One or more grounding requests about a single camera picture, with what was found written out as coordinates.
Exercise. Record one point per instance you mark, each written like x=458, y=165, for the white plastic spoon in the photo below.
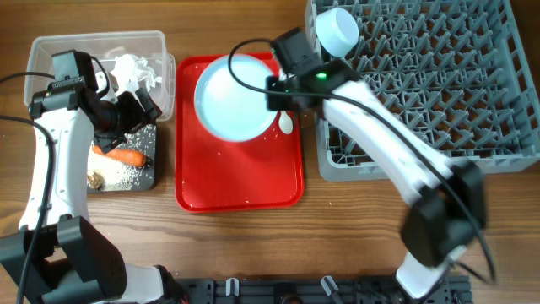
x=285, y=123

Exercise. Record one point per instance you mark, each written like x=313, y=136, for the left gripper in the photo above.
x=137, y=116

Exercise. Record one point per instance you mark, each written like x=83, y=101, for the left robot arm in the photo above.
x=56, y=255

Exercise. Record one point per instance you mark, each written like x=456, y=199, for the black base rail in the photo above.
x=455, y=289

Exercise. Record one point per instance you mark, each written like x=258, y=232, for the white tissue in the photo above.
x=132, y=73

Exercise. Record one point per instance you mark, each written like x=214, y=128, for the white rice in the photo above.
x=122, y=173

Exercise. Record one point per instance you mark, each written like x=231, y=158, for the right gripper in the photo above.
x=275, y=94

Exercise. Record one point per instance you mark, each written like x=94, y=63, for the light blue bowl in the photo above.
x=337, y=31

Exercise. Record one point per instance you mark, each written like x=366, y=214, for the brown food scrap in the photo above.
x=94, y=180

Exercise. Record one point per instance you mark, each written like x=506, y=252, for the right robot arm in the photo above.
x=447, y=208

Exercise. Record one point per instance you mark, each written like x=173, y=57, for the clear plastic bin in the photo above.
x=105, y=47

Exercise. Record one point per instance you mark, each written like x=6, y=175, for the black plastic tray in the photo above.
x=147, y=177

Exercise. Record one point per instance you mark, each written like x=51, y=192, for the large light blue plate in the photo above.
x=228, y=110

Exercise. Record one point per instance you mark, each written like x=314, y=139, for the grey dishwasher rack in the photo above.
x=454, y=72

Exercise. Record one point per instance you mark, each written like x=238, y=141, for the red serving tray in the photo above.
x=212, y=175

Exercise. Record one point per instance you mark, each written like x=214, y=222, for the orange carrot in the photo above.
x=126, y=156

